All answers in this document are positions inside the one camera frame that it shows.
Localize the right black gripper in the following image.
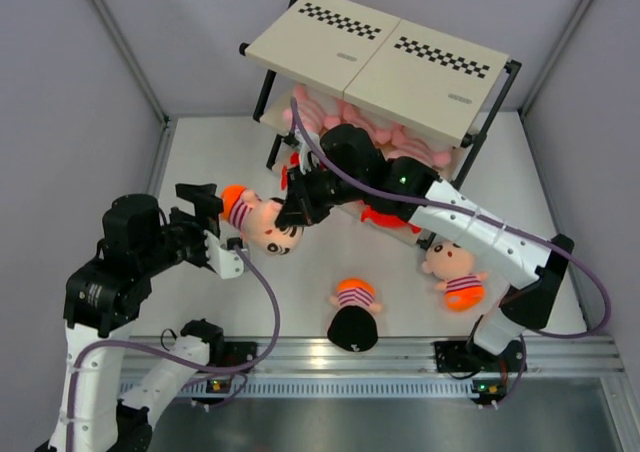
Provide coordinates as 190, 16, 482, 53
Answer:
278, 160, 366, 228

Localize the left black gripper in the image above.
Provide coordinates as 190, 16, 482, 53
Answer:
138, 184, 223, 277

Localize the boy doll face up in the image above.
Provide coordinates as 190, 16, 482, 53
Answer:
221, 184, 304, 256

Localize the pink striped frog plush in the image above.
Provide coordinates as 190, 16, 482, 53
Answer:
322, 97, 371, 132
370, 126, 452, 168
292, 84, 326, 135

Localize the boy doll black hair back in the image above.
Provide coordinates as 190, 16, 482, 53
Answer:
327, 277, 383, 353

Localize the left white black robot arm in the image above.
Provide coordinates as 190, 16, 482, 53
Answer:
39, 184, 226, 451

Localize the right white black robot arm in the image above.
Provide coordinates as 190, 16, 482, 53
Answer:
276, 125, 574, 369

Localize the boy doll near shelf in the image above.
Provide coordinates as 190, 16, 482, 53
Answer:
421, 241, 489, 312

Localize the red whale plush leftmost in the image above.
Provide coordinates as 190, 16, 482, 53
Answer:
280, 151, 301, 191

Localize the red whale plush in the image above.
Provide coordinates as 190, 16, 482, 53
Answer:
280, 151, 301, 191
360, 205, 422, 234

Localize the red whale plush rightmost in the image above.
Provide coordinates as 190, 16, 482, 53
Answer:
360, 205, 422, 234

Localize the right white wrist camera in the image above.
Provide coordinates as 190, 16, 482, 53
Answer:
289, 129, 318, 174

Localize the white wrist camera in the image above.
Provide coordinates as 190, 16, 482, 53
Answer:
289, 129, 318, 174
204, 231, 248, 280

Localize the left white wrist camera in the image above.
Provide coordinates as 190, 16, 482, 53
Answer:
204, 231, 248, 280

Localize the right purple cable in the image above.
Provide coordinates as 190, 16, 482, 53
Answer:
288, 96, 614, 411

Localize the beige three-tier shelf black frame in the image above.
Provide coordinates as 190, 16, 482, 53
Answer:
238, 0, 523, 247

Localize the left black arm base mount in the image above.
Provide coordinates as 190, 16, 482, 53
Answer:
207, 340, 258, 372

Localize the aluminium rail base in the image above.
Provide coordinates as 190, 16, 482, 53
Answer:
119, 335, 626, 374

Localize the grey slotted cable duct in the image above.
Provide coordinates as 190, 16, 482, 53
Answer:
177, 377, 504, 399

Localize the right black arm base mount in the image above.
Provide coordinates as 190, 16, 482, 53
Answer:
434, 340, 526, 378

